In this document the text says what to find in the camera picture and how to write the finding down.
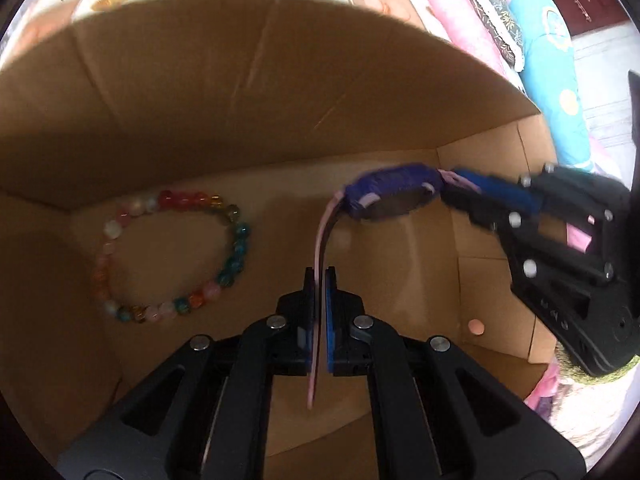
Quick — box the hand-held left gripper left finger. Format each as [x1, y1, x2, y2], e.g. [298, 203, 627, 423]
[55, 266, 321, 480]

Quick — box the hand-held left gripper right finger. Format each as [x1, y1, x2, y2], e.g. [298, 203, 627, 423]
[325, 266, 586, 480]

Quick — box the brown cardboard box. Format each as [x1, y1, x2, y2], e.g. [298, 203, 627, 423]
[0, 0, 563, 480]

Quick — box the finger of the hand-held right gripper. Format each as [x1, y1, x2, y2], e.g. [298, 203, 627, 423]
[442, 186, 615, 287]
[452, 161, 631, 222]

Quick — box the purple and pink watch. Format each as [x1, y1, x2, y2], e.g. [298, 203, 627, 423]
[305, 162, 483, 411]

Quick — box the multicolour bead bracelet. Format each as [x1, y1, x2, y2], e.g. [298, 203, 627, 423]
[92, 189, 251, 326]

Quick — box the blue printed pillow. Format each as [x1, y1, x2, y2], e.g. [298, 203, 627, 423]
[502, 0, 596, 171]

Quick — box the grey floral lace-trimmed pillow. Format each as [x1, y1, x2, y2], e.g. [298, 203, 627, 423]
[445, 0, 526, 71]

